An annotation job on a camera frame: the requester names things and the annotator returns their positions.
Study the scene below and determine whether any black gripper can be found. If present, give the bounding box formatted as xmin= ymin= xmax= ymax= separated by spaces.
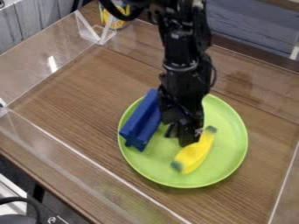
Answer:
xmin=156 ymin=62 xmax=215 ymax=149

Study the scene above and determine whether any yellow toy banana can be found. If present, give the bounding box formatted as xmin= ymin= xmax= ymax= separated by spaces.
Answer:
xmin=170 ymin=126 xmax=217 ymax=174

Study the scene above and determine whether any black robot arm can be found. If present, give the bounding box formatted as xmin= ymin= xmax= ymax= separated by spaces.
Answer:
xmin=97 ymin=0 xmax=217 ymax=147

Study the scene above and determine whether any green round plate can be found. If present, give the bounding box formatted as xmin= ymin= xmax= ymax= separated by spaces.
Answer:
xmin=117 ymin=94 xmax=248 ymax=188

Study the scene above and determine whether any blue cross-shaped block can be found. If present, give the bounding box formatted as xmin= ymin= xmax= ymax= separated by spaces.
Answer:
xmin=118 ymin=88 xmax=161 ymax=151

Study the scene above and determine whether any yellow labelled tin can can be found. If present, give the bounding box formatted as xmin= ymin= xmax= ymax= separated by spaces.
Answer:
xmin=98 ymin=0 xmax=130 ymax=30

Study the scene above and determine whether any clear acrylic enclosure wall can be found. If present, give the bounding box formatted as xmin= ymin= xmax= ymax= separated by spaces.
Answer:
xmin=0 ymin=100 xmax=192 ymax=224

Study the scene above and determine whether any clear acrylic corner bracket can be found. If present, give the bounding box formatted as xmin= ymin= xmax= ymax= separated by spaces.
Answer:
xmin=74 ymin=10 xmax=117 ymax=46

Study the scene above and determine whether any black cable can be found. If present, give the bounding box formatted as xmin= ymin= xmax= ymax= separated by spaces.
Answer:
xmin=0 ymin=196 xmax=41 ymax=224

